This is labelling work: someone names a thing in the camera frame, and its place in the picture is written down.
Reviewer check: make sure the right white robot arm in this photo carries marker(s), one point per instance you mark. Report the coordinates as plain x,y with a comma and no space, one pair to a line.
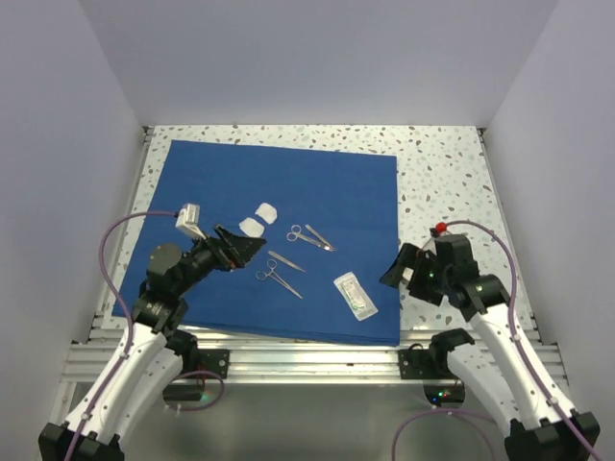
493,358

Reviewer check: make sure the white gauze pad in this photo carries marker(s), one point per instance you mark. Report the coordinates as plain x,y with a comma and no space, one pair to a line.
252,228
267,213

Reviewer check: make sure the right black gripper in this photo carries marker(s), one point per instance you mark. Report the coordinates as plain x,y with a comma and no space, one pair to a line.
414,259

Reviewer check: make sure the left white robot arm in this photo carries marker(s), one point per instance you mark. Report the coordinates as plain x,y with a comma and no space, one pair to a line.
151,353

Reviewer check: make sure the white suture packet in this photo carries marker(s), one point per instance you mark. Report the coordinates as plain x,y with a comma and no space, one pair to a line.
355,296

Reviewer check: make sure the small silver scissors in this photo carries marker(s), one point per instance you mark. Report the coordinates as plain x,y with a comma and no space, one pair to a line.
296,234

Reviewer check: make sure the right wrist camera red cap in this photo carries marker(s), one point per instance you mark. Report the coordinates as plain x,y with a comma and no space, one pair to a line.
440,229

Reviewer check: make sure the silver hemostat forceps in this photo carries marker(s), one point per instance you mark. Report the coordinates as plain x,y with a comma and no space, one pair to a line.
271,273

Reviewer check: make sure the aluminium frame rail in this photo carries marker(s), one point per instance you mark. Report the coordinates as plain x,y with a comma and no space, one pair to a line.
257,359

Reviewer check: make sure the blue surgical drape cloth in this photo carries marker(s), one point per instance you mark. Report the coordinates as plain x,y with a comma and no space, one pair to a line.
350,199

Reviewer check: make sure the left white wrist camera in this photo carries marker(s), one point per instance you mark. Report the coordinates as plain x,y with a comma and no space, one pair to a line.
187,221

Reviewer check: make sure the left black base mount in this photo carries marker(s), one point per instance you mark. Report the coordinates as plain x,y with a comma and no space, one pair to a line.
212,360

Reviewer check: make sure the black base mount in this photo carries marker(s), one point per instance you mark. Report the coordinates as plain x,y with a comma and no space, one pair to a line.
212,360
415,362

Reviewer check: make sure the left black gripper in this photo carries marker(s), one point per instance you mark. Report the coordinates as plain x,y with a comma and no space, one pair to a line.
231,251

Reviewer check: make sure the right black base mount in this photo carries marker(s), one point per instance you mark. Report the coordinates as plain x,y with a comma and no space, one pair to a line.
415,362

